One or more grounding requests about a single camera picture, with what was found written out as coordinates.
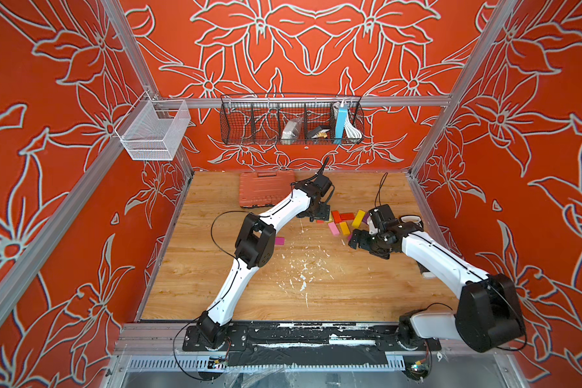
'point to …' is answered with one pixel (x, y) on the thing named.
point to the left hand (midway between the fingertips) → (318, 213)
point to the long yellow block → (358, 219)
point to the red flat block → (347, 216)
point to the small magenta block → (279, 240)
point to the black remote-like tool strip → (411, 218)
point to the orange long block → (345, 228)
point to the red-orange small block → (336, 216)
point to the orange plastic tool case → (264, 187)
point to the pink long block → (335, 230)
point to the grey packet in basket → (291, 129)
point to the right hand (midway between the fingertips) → (354, 245)
